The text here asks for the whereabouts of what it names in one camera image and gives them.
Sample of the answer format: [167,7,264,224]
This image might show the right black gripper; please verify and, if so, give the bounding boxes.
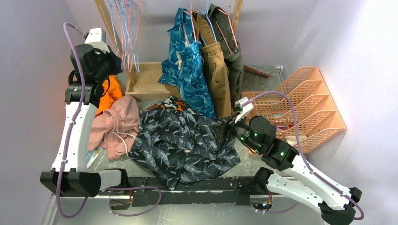
[209,112,263,154]

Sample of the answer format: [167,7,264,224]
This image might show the dark leaf print shorts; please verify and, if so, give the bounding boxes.
[128,108,241,190]

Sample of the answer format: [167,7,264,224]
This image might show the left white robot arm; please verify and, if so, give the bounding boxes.
[40,41,130,197]

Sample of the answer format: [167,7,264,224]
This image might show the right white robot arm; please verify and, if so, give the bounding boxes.
[212,116,364,225]

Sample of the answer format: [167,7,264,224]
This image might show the brown hanging shorts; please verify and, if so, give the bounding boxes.
[193,14,232,119]

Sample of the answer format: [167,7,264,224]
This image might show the orange camouflage shorts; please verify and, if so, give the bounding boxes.
[146,96,197,115]

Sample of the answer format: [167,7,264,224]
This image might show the blue leaf print shorts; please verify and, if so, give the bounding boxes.
[158,7,216,118]

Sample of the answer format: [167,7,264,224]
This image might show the dark green hanging shorts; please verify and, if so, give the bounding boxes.
[207,3,244,103]

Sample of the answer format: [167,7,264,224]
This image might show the orange garment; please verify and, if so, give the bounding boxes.
[96,75,123,116]

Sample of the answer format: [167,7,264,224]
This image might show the wooden clothes rack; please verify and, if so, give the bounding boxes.
[93,0,245,99]

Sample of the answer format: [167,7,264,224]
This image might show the peach plastic file organizer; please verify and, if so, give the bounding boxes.
[247,67,346,153]

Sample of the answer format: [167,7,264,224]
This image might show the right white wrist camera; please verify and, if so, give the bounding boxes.
[235,97,254,123]

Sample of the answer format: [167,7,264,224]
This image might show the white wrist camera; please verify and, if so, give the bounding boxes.
[84,28,110,53]
[235,97,254,123]

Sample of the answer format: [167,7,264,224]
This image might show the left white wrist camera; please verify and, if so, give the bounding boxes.
[84,28,110,53]

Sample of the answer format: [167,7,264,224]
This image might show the empty wire hangers bunch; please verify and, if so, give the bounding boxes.
[106,0,143,72]

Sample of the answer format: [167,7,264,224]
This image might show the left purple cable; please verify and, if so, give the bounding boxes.
[55,22,89,219]

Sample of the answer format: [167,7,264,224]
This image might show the pink drawstring shorts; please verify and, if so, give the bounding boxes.
[88,95,140,161]

